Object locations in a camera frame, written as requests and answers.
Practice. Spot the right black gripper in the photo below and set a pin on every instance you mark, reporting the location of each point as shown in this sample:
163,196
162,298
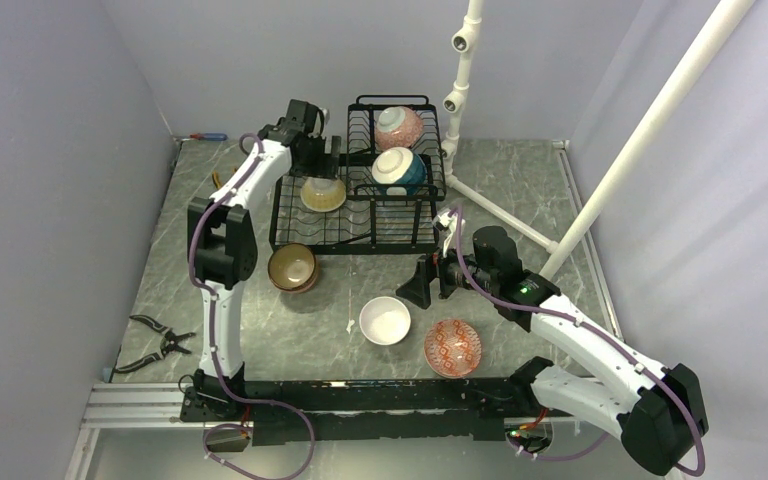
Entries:
417,288

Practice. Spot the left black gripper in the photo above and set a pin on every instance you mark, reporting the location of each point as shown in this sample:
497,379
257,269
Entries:
325,166

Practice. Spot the yellow sun pattern bowl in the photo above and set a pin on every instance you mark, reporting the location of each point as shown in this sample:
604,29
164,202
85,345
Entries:
323,195

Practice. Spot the black wire dish rack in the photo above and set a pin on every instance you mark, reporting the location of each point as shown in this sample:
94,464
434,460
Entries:
370,222

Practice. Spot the teal white bowl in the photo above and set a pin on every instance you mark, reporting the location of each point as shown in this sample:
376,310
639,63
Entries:
399,171

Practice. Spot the pink floral bowl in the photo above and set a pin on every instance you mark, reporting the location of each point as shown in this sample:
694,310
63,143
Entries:
397,126

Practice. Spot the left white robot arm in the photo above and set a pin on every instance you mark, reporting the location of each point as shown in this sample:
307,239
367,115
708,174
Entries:
222,255

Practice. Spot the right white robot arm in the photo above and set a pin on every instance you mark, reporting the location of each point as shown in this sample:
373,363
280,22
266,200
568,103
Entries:
656,412

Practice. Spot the red geometric pattern bowl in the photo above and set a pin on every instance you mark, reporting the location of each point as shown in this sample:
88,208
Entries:
452,348

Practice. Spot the red blue screwdriver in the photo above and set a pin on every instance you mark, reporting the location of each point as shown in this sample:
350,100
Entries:
211,136

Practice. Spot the brown glazed bowl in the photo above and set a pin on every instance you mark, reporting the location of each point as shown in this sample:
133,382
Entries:
293,268

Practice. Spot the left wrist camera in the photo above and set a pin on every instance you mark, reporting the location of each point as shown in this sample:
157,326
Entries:
305,117

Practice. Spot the yellow handled pliers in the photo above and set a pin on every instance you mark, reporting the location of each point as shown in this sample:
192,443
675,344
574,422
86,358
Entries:
220,182

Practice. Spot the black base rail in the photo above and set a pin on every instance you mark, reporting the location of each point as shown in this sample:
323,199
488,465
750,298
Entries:
482,409

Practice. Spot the white pvc pipe frame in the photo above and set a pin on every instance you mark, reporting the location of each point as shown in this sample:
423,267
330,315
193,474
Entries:
711,36

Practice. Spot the black handled pliers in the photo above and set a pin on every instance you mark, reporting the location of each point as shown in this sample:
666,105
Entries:
169,342

